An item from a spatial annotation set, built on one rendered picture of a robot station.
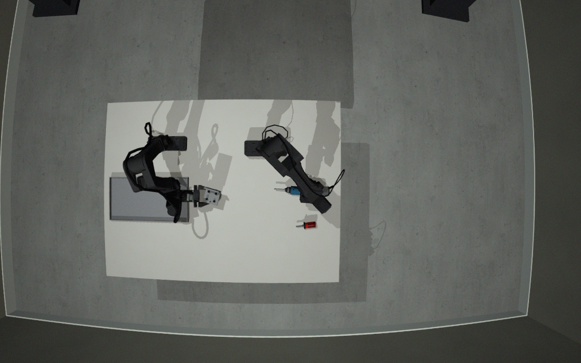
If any dark blue electric screwdriver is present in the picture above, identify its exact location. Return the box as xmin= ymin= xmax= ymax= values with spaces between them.
xmin=275 ymin=186 xmax=300 ymax=195

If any grey angle bracket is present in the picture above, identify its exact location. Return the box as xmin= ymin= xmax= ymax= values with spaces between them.
xmin=203 ymin=187 xmax=221 ymax=206

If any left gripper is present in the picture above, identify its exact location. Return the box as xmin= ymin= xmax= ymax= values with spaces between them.
xmin=300 ymin=187 xmax=328 ymax=203

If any red and black screwdriver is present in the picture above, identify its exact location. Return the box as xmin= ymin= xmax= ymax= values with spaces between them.
xmin=297 ymin=221 xmax=316 ymax=229

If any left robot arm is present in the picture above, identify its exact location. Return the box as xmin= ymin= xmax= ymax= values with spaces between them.
xmin=244 ymin=133 xmax=331 ymax=214

